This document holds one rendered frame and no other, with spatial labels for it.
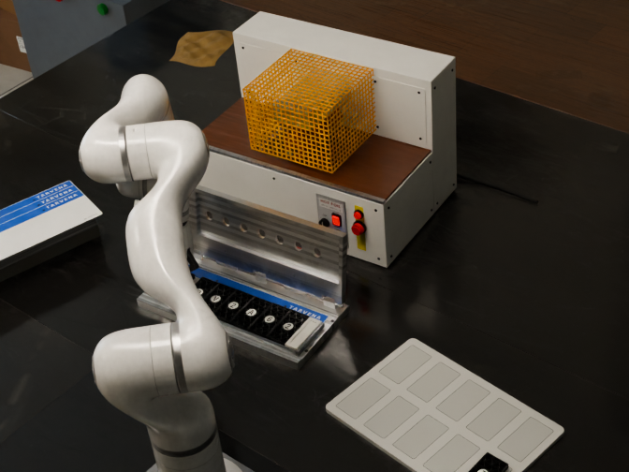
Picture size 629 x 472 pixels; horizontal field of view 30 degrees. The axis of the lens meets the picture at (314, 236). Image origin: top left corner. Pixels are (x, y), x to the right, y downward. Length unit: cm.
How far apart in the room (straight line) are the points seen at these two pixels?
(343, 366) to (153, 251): 64
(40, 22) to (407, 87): 247
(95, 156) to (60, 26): 272
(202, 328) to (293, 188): 85
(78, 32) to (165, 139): 265
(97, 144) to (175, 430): 52
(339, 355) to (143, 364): 68
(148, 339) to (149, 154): 34
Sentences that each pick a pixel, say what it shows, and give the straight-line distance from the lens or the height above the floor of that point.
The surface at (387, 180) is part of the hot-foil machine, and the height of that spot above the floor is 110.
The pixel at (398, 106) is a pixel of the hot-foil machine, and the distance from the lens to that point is 273.
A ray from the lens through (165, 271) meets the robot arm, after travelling 199.
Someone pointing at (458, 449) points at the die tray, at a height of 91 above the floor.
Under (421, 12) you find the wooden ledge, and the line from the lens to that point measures 375.
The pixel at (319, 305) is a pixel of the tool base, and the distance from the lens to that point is 261.
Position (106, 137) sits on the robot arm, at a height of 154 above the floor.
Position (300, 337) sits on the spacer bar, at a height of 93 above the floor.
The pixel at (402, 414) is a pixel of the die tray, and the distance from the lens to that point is 238.
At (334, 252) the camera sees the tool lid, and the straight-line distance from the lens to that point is 252.
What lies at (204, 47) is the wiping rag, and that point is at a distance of 366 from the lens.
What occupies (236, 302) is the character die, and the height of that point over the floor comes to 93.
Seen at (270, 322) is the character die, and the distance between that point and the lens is 256.
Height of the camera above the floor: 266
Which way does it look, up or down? 38 degrees down
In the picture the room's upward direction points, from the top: 6 degrees counter-clockwise
